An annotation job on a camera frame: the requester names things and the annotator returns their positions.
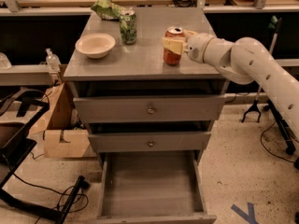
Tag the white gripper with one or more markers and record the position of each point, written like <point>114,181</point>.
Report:
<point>195,48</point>

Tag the red coke can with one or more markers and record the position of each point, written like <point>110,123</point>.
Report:
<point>170,57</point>

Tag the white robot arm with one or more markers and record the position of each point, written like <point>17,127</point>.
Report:
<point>242,62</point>

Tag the green soda can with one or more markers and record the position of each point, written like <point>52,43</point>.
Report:
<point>128,27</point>

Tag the grey top drawer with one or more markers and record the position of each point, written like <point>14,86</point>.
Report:
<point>149,108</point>

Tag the grey drawer cabinet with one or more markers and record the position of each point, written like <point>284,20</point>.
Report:
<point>139,70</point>

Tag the grey middle drawer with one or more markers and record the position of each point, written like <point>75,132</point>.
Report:
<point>125,142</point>

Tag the open grey bottom drawer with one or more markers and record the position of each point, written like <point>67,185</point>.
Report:
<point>157,187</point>

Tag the green chip bag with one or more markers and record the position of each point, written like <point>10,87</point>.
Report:
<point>107,10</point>

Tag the white bowl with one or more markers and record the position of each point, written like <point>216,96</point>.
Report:
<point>95,46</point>

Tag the reacher grabber tool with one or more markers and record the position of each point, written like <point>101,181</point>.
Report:
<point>274,26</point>

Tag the clear sanitizer bottle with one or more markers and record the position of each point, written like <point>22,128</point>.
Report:
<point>52,61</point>

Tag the cardboard box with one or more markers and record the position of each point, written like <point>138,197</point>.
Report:
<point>62,136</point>

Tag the black stand leg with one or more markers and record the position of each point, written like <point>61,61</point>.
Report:
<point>283,128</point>

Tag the black chair frame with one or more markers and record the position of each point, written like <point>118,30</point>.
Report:
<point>15,146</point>

